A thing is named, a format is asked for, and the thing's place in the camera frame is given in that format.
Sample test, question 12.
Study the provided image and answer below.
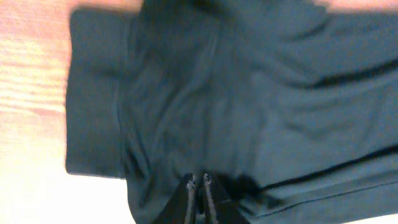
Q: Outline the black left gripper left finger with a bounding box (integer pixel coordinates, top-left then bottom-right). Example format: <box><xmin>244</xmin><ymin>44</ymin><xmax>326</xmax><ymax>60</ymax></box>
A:
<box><xmin>152</xmin><ymin>174</ymin><xmax>197</xmax><ymax>224</ymax></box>

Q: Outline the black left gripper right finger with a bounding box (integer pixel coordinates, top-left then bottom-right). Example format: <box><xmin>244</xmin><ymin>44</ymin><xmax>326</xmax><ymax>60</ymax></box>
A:
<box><xmin>203</xmin><ymin>173</ymin><xmax>250</xmax><ymax>224</ymax></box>

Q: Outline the black t-shirt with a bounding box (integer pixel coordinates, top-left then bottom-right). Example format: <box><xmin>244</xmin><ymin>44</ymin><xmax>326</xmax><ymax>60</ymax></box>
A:
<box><xmin>65</xmin><ymin>1</ymin><xmax>397</xmax><ymax>223</ymax></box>

